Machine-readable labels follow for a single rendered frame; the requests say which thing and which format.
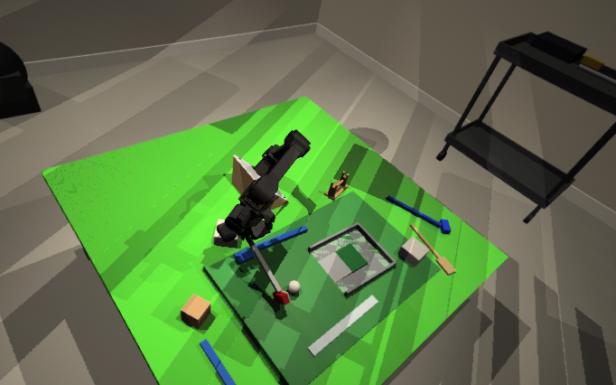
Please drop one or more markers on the grey flat bar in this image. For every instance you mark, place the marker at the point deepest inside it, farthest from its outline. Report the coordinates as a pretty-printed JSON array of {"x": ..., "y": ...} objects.
[{"x": 342, "y": 325}]

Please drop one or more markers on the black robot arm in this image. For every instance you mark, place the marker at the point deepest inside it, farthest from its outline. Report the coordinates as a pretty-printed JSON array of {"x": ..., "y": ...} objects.
[{"x": 272, "y": 167}]

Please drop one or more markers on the dark green flat mat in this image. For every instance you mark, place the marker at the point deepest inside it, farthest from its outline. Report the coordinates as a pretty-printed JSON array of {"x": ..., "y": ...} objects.
[{"x": 288, "y": 330}]

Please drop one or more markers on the white golf ball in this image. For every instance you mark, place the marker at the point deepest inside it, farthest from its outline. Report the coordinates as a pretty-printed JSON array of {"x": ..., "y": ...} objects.
[{"x": 294, "y": 287}]

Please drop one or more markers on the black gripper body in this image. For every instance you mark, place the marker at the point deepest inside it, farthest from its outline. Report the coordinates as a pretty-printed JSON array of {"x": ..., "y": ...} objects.
[{"x": 229, "y": 235}]

